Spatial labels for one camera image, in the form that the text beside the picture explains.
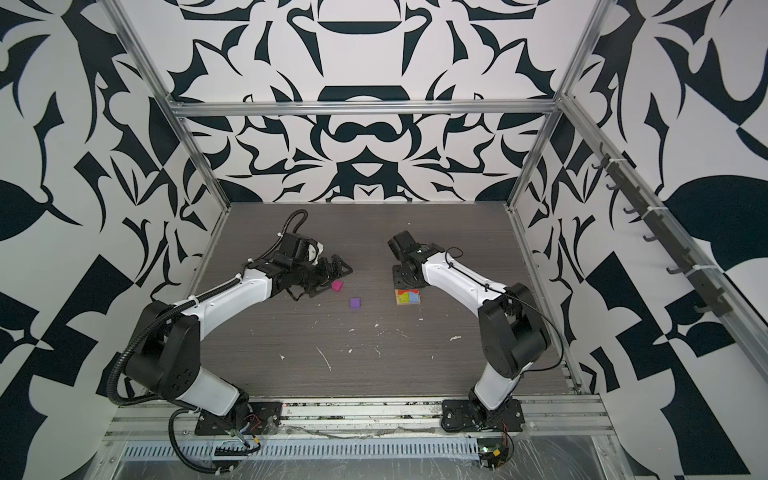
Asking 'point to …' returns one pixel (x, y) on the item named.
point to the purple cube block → (355, 302)
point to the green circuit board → (493, 452)
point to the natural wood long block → (407, 304)
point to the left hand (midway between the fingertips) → (346, 271)
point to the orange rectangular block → (414, 298)
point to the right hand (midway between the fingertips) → (407, 277)
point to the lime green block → (403, 299)
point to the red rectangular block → (402, 291)
